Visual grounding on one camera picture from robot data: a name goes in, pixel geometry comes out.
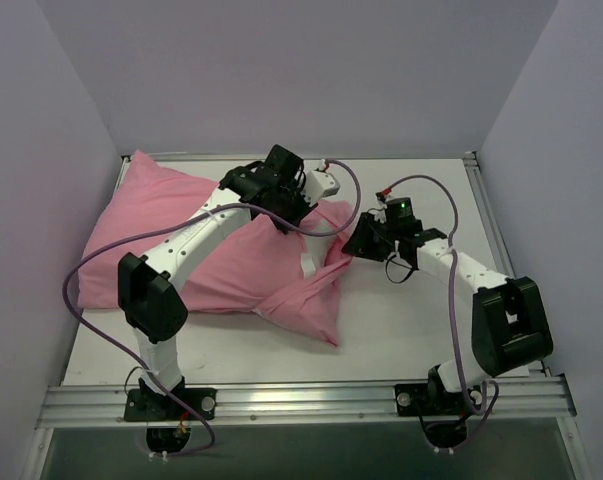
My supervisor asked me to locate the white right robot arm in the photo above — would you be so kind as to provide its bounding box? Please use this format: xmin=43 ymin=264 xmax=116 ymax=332
xmin=342 ymin=213 xmax=554 ymax=413

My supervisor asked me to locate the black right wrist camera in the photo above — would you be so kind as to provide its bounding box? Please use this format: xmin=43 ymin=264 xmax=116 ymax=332
xmin=376 ymin=190 xmax=423 ymax=236

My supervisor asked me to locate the white pillow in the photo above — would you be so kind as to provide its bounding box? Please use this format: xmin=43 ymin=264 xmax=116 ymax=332
xmin=300 ymin=235 xmax=347 ymax=279

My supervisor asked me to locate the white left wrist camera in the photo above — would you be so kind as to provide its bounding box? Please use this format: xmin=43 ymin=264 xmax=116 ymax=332
xmin=302 ymin=170 xmax=340 ymax=205

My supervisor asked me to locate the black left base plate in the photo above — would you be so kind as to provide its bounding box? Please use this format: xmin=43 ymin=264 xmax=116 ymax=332
xmin=123 ymin=387 xmax=217 ymax=422

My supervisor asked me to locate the pink floral pillowcase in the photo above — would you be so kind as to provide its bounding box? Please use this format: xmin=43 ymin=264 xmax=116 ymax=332
xmin=75 ymin=148 xmax=355 ymax=347

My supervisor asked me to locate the aluminium rail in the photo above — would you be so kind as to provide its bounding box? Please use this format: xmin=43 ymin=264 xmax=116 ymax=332
xmin=37 ymin=375 xmax=576 ymax=428
xmin=463 ymin=152 xmax=554 ymax=374

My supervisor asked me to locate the aluminium right side rail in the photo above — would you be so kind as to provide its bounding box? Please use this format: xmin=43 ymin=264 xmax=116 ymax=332
xmin=463 ymin=152 xmax=554 ymax=374

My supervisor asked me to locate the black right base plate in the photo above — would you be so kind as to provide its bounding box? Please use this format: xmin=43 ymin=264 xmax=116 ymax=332
xmin=393 ymin=383 xmax=471 ymax=417

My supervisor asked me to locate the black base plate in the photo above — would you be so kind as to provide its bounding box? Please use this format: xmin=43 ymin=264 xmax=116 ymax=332
xmin=393 ymin=383 xmax=471 ymax=417
xmin=123 ymin=387 xmax=217 ymax=422

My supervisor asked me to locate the aluminium front rail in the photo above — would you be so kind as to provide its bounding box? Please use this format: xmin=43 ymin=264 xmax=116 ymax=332
xmin=37 ymin=375 xmax=576 ymax=428

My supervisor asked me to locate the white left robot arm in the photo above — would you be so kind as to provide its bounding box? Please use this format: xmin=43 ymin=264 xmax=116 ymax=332
xmin=117 ymin=145 xmax=332 ymax=419

